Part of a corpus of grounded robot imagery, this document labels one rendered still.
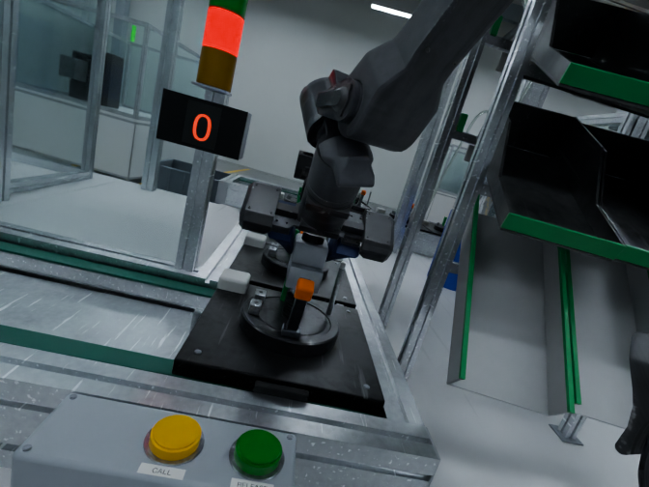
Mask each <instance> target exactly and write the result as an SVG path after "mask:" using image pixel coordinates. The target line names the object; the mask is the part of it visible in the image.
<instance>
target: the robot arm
mask: <svg viewBox="0 0 649 487"><path fill-rule="evenodd" d="M513 1H514V0H421V2H420V3H419V5H418V6H417V8H416V9H415V11H414V12H413V14H412V15H411V16H410V18H409V20H408V21H407V23H406V24H405V26H404V27H403V28H402V29H401V31H400V32H399V33H398V34H397V35H396V37H395V38H394V39H392V40H390V41H388V42H386V43H383V44H381V45H379V46H377V47H376V48H374V49H372V50H370V51H368V52H367V53H366V54H365V55H364V56H363V58H362V59H361V60H360V62H359V63H358V64H357V65H356V67H355V68H354V69H353V71H352V72H351V73H350V75H348V74H346V73H343V72H339V71H337V70H335V69H334V70H332V72H331V74H330V76H329V77H322V78H318V79H316V80H314V81H312V82H310V83H309V84H308V85H307V86H305V87H303V89H302V91H301V93H300V96H299V103H300V108H301V113H302V118H303V123H304V127H305V132H306V137H307V142H308V143H309V144H310V145H311V146H313V147H314V148H316V150H315V154H313V153H309V152H305V151H301V150H299V153H298V157H297V162H296V170H295V174H294V178H296V179H300V180H303V181H304V182H303V186H302V190H301V194H300V198H299V200H301V202H300V203H296V204H295V203H291V202H287V201H283V200H279V197H280V194H281V190H282V187H278V186H271V185H267V184H263V183H260V182H254V183H252V184H250V185H249V186H248V190H247V192H246V195H245V198H244V201H243V204H242V207H241V210H240V219H239V221H240V222H239V225H240V227H241V228H242V229H244V230H248V231H252V232H256V233H261V234H266V233H268V237H269V238H271V239H274V240H276V241H277V242H278V243H280V244H281V245H282V246H283V247H284V248H285V250H286V251H287V252H288V254H292V252H293V247H294V242H295V233H296V227H298V230H299V231H303V232H307V233H311V234H315V235H319V236H323V237H327V238H330V241H329V243H328V244H327V246H328V253H327V257H326V260H325V261H326V262H328V261H332V260H336V259H343V258H357V257H358V255H359V254H360V256H361V257H362V258H365V259H369V260H373V261H377V262H381V263H383V262H384V261H386V260H387V259H388V258H389V256H390V255H391V254H392V251H393V247H394V220H393V218H392V216H390V215H384V214H380V213H376V212H372V211H368V210H365V211H364V213H363V214H362V215H361V214H357V213H353V212H351V207H352V205H353V202H354V200H355V198H356V196H357V194H358V192H359V190H360V188H361V187H373V186H374V184H375V175H374V172H373V168H372V163H373V160H374V158H373V154H372V151H371V149H370V146H369V145H371V146H375V147H378V148H381V149H385V150H387V151H390V152H403V151H404V150H406V149H407V148H409V147H410V146H411V145H412V144H413V143H414V142H415V140H416V139H417V138H418V137H419V135H420V134H421V133H422V131H423V130H424V128H425V127H427V125H428V124H429V123H430V121H431V120H432V119H433V117H434V116H435V114H436V113H437V110H438V107H439V102H440V98H441V93H442V88H443V84H444V83H445V81H446V80H447V78H448V77H449V75H450V74H451V73H452V71H453V70H455V68H456V67H457V66H458V65H459V64H460V63H461V61H462V60H463V59H464V58H465V57H466V56H467V54H468V53H469V52H470V50H471V49H472V48H473V47H474V46H475V45H476V44H477V43H478V42H479V41H480V40H481V38H482V37H483V36H484V35H485V34H486V33H487V31H488V30H489V29H490V28H491V27H492V26H493V25H494V23H495V22H496V21H497V20H498V19H499V18H500V16H501V15H502V14H503V13H504V12H505V11H506V9H507V8H508V7H509V6H510V5H511V4H512V3H513ZM360 243H362V244H361V246H360ZM629 361H630V369H631V378H632V387H633V408H632V411H631V415H630V419H629V423H628V426H627V428H626V429H625V431H624V432H623V434H622V435H621V436H620V438H619V439H618V441H617V442H616V443H615V449H616V450H617V452H618V453H620V454H622V455H634V454H641V455H640V460H639V465H638V470H637V478H638V487H649V331H639V332H636V333H634V334H633V335H632V339H631V347H630V354H629Z"/></svg>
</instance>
